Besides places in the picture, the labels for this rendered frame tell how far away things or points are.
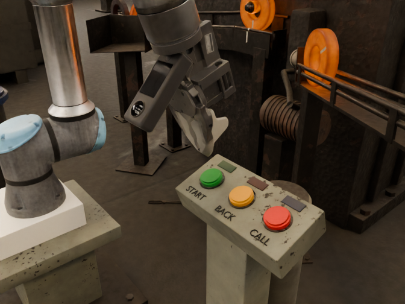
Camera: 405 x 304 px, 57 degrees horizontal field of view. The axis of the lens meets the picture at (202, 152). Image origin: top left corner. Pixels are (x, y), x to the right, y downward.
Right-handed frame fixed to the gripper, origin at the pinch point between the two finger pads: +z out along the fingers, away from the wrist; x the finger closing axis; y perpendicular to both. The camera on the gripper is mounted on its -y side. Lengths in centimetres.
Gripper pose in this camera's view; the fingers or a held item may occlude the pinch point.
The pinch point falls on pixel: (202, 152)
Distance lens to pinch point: 62.2
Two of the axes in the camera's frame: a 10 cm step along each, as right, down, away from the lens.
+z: 2.6, 7.4, 6.2
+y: 7.2, -5.8, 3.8
